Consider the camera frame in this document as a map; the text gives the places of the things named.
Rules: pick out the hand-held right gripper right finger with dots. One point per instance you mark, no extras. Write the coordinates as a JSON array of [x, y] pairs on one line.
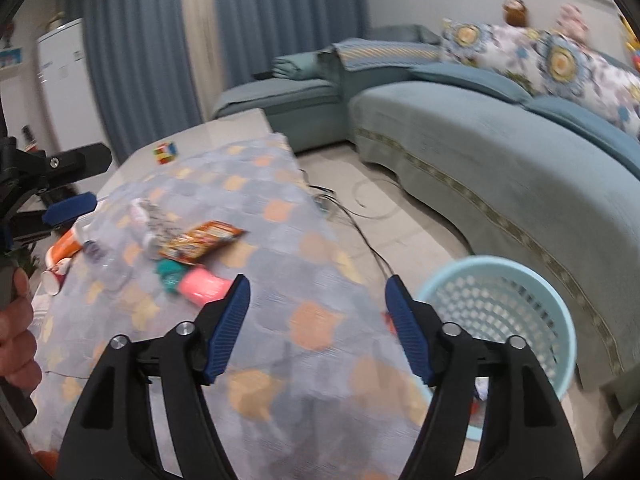
[[407, 330]]

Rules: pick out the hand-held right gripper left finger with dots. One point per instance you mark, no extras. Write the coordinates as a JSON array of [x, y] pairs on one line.
[[230, 320]]

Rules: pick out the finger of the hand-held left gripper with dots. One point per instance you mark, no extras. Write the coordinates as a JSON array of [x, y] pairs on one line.
[[70, 210], [75, 161]]

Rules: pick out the orange paper cup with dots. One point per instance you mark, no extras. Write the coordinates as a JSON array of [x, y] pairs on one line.
[[65, 247]]

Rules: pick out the orange snack packet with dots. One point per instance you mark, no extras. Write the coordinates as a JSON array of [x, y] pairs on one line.
[[200, 242]]

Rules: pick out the light blue plastic basket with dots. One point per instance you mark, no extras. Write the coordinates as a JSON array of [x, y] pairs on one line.
[[562, 360]]

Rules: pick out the person's left hand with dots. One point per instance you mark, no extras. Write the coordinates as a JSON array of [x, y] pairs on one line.
[[15, 335]]

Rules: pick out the clear plastic bottle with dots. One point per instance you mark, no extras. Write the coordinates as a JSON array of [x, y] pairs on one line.
[[107, 265]]

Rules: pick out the green potted plant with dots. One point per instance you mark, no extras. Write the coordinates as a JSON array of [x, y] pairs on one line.
[[26, 261]]

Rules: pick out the red white paper cup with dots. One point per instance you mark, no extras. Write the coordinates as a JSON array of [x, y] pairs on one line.
[[54, 277]]

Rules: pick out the white standing air conditioner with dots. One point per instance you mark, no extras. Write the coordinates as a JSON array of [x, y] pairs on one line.
[[70, 90]]

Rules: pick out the small teal container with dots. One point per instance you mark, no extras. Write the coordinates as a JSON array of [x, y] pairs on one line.
[[170, 274]]

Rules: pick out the crumpled patterned wrapper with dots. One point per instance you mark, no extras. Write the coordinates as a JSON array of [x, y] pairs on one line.
[[157, 225]]

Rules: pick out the colourful puzzle cube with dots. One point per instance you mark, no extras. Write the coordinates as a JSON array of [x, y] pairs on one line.
[[166, 152]]

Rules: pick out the blue curtain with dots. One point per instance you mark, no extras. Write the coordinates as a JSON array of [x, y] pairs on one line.
[[290, 10], [135, 60]]

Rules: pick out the patterned grey tablecloth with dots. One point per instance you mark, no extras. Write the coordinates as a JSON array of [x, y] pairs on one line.
[[300, 210]]

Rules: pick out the beige sheer curtain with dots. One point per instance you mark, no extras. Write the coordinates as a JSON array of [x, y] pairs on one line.
[[197, 35]]

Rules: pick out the teal fabric sofa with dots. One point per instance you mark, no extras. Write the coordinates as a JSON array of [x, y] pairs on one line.
[[450, 125]]

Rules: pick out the folded teal blanket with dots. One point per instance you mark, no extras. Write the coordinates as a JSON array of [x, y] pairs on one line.
[[295, 66]]

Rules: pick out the blue sofa cushion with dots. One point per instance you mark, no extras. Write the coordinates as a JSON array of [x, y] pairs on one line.
[[585, 122], [470, 81]]

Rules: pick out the brown stuffed toy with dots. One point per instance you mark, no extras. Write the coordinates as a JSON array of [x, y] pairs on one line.
[[515, 12]]

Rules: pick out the pink plush toy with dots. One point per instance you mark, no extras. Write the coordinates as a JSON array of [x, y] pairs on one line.
[[572, 19]]

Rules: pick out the yellow toy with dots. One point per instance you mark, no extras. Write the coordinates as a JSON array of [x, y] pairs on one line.
[[632, 42]]

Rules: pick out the small blue wall picture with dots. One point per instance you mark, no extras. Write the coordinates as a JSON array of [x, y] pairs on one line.
[[10, 56]]

